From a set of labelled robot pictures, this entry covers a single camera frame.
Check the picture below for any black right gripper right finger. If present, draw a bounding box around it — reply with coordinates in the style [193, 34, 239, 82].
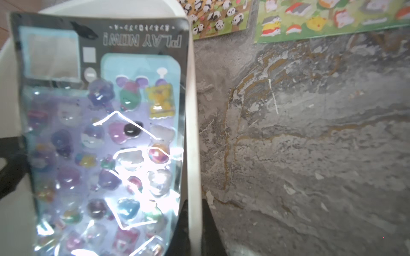
[201, 199, 227, 256]

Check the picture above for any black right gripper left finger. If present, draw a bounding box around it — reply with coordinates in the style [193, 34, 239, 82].
[165, 200, 191, 256]

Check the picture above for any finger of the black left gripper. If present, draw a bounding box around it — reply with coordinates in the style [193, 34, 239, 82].
[1, 136, 29, 199]

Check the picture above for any puffy gem sticker sheet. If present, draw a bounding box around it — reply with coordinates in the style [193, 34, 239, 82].
[10, 12, 190, 256]

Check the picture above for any panda sticker sheet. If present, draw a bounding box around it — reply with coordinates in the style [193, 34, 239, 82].
[178, 0, 252, 40]

